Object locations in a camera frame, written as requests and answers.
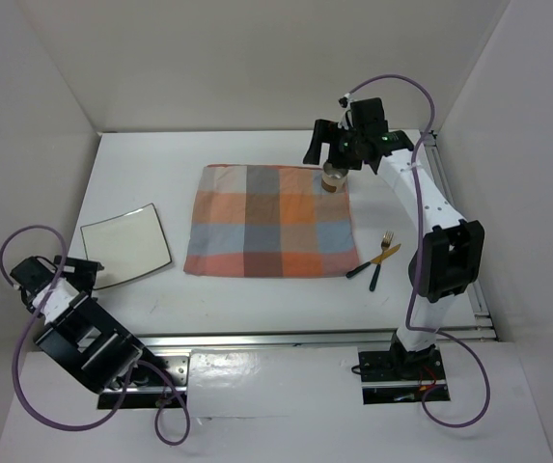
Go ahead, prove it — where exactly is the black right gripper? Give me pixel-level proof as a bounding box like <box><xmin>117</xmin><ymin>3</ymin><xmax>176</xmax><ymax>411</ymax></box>
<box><xmin>302</xmin><ymin>119</ymin><xmax>364</xmax><ymax>171</ymax></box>

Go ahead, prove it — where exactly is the metal cup brown band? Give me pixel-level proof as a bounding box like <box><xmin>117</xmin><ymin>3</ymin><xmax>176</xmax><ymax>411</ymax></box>
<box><xmin>321</xmin><ymin>161</ymin><xmax>348</xmax><ymax>193</ymax></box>

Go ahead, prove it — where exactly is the square white plate black rim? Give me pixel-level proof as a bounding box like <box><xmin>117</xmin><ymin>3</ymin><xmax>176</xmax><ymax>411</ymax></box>
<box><xmin>80</xmin><ymin>204</ymin><xmax>173</xmax><ymax>289</ymax></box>

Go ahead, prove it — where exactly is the gold fork green handle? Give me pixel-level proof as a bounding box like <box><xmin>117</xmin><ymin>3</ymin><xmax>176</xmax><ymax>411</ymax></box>
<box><xmin>369</xmin><ymin>231</ymin><xmax>394</xmax><ymax>292</ymax></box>

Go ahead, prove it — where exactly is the checkered orange blue cloth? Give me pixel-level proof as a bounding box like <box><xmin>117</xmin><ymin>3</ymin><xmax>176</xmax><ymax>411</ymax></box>
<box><xmin>183</xmin><ymin>164</ymin><xmax>360</xmax><ymax>279</ymax></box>

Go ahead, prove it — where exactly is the gold knife green handle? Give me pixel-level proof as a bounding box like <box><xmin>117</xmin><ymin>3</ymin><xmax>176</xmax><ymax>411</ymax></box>
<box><xmin>346</xmin><ymin>244</ymin><xmax>401</xmax><ymax>279</ymax></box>

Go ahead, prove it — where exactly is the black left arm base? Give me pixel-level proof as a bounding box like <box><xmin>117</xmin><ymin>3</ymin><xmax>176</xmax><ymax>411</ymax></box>
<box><xmin>97</xmin><ymin>349</ymin><xmax>190</xmax><ymax>411</ymax></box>

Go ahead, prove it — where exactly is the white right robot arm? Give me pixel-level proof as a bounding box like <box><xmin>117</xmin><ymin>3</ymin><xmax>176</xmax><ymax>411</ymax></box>
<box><xmin>327</xmin><ymin>95</ymin><xmax>484</xmax><ymax>378</ymax></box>

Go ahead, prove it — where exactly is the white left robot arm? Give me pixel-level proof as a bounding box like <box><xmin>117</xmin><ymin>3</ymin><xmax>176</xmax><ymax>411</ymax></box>
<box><xmin>34</xmin><ymin>130</ymin><xmax>336</xmax><ymax>385</ymax></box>

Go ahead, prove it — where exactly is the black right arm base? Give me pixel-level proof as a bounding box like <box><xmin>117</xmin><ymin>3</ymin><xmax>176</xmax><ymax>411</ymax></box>
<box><xmin>350</xmin><ymin>348</ymin><xmax>446</xmax><ymax>383</ymax></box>

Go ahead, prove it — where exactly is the aluminium front rail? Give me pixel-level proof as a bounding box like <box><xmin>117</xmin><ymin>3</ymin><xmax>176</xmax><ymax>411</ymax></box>
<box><xmin>135</xmin><ymin>328</ymin><xmax>497</xmax><ymax>357</ymax></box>

